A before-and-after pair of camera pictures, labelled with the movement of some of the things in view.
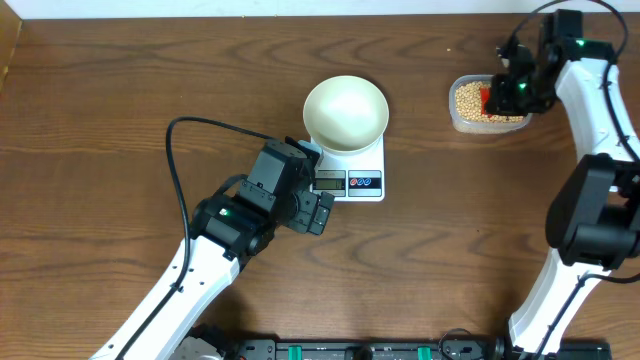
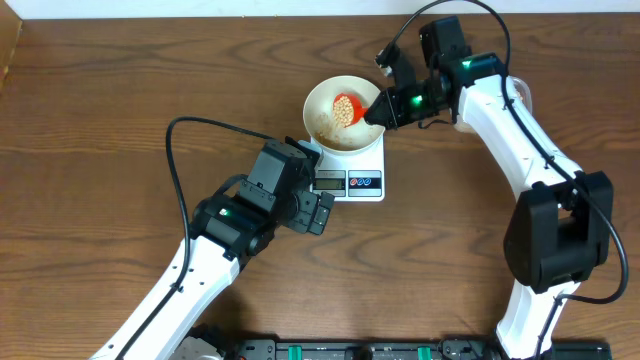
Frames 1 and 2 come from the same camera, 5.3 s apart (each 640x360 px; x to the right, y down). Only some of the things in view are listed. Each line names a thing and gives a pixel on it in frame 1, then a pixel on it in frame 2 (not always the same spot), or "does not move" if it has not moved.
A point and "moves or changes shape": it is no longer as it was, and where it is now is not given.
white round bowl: [346, 114] does not move
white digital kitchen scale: [352, 177] does not move
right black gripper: [500, 102] -> [395, 117]
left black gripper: [306, 202] does not move
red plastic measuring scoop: [485, 93] moves or changes shape
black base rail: [418, 350] does not move
